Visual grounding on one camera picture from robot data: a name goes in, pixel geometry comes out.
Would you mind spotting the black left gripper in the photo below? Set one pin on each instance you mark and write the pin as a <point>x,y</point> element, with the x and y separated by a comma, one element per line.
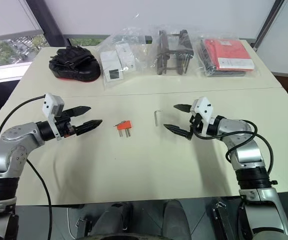
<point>64,126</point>

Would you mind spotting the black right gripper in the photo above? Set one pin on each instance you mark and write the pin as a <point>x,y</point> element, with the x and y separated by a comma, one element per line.
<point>195,122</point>

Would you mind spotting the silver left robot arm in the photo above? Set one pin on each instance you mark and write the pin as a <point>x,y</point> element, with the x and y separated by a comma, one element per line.
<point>14,135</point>

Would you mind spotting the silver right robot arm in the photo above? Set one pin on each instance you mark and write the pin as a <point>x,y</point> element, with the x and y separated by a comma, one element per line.
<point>233,127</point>

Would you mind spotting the metal hex key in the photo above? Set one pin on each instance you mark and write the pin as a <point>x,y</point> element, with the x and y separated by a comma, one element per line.
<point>156,117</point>

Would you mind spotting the small orange plug part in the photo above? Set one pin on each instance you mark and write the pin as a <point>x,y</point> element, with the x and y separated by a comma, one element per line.
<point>124,125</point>

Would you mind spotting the white box with black square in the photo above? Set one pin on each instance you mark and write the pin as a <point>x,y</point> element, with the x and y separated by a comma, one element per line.
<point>111,65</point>

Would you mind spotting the dark brown metal rack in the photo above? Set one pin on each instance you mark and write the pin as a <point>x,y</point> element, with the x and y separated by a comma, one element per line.
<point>173,52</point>

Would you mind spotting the plain white box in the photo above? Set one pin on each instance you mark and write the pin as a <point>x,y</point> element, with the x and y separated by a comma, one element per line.
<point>126,56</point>

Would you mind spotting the clear bag with white boxes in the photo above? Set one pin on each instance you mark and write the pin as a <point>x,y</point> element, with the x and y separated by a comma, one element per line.
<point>138,55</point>

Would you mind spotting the clear bag with dark rack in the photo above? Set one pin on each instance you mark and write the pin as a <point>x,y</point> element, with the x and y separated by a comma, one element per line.
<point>146,50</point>

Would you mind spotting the red booklet with white label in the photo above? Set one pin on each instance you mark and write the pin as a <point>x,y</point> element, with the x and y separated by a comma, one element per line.
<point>231,53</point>

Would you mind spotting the clear bag with red booklet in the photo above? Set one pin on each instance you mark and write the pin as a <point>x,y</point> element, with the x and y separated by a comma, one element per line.
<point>256,72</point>

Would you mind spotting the grey rounded robot leg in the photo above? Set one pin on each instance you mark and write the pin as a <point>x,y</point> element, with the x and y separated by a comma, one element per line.
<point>113,216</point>
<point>176,215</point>

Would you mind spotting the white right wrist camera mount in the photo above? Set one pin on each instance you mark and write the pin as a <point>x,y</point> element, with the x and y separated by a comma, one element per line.
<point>203,107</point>

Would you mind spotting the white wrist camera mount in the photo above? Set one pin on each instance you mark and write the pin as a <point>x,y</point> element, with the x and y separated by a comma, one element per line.
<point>203,107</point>
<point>51,103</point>

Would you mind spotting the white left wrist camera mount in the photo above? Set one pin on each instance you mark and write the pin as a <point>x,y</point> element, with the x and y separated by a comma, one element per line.
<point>51,103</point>

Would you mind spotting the dark window frame post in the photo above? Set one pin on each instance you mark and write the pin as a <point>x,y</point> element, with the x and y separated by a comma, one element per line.
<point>54,22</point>
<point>271,22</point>

